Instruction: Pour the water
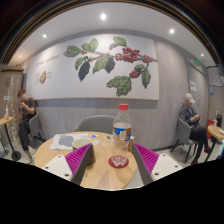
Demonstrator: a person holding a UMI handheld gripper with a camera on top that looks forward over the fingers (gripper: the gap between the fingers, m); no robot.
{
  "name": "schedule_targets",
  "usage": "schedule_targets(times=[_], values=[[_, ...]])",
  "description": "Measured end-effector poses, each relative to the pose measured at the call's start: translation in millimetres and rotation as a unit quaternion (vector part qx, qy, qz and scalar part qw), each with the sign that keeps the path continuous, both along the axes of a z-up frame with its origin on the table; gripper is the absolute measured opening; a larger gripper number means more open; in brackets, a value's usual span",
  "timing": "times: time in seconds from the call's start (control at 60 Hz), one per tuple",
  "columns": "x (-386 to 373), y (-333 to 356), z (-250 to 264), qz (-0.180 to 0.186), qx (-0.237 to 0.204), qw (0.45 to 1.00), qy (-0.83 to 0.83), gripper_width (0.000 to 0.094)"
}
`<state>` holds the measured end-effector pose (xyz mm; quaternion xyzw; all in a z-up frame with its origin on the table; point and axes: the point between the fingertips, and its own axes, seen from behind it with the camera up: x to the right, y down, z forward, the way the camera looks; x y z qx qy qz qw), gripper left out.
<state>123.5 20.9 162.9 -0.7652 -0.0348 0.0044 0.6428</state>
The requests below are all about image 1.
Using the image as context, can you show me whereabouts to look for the white notice board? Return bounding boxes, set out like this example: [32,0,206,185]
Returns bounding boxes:
[206,65,224,88]

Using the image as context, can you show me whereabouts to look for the clear red-capped drink bottle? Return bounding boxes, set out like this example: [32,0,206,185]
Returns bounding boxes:
[110,103,133,168]

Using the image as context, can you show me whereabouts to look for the brown cardboard box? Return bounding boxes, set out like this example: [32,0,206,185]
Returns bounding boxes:
[128,135,136,153]

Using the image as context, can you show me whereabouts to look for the coffee branch wall mural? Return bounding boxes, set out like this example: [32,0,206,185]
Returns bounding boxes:
[25,33,160,101]

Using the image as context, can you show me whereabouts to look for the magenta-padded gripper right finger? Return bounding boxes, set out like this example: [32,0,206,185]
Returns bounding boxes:
[131,142,184,186]

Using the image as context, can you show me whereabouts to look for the small round wooden table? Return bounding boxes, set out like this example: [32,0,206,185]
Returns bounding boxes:
[207,124,224,163]
[0,115,23,162]

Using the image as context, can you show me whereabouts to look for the grey shell chair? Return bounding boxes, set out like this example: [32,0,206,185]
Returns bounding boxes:
[74,114,116,135]

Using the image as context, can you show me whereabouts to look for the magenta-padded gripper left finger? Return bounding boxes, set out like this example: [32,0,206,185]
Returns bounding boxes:
[41,143,96,187]

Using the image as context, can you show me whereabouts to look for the person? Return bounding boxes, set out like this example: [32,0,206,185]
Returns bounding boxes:
[17,88,38,158]
[178,92,214,164]

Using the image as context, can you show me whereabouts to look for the ceiling spotlights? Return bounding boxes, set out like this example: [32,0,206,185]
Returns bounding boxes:
[41,12,205,58]

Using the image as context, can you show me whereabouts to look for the white paper placemat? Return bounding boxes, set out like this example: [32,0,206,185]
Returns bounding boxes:
[49,133,91,151]

